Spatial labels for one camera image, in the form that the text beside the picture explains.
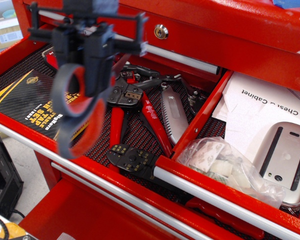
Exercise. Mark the packaged red handled tool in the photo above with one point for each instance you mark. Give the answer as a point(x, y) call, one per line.
point(50, 59)

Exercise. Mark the black wire stripper tool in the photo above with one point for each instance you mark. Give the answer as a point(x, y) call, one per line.
point(135, 161)

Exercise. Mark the red tool cabinet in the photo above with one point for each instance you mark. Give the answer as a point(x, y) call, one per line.
point(251, 37)

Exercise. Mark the red and grey scissors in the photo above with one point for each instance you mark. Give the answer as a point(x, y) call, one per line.
point(82, 119)

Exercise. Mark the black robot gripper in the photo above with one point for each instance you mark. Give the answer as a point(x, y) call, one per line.
point(98, 53)

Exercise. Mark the red handled tool lower drawer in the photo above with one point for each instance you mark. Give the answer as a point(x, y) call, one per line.
point(226, 218)

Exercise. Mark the white cabinet manual paper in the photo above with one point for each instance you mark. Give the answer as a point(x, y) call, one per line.
point(250, 107)

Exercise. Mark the silver cabinet lock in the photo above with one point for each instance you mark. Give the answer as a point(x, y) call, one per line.
point(161, 32)

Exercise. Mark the open red upper left drawer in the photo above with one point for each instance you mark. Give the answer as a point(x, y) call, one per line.
point(24, 56)

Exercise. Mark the silver computer mouse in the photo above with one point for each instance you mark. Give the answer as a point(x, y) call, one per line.
point(278, 161)

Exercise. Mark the black electronic device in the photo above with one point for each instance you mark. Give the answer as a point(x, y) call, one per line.
point(11, 184)

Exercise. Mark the clear plastic bag of parts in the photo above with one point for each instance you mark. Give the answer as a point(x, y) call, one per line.
point(218, 160)

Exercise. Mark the black yellow tap wrench box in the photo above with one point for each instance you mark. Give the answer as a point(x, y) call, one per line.
point(27, 101)

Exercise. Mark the open red right drawer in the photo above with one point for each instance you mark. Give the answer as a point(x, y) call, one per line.
point(249, 209)

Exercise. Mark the silver folding utility knife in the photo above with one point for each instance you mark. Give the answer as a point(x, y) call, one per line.
point(173, 113)

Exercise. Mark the red handled crimping tool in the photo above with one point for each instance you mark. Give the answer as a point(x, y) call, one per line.
point(128, 96)

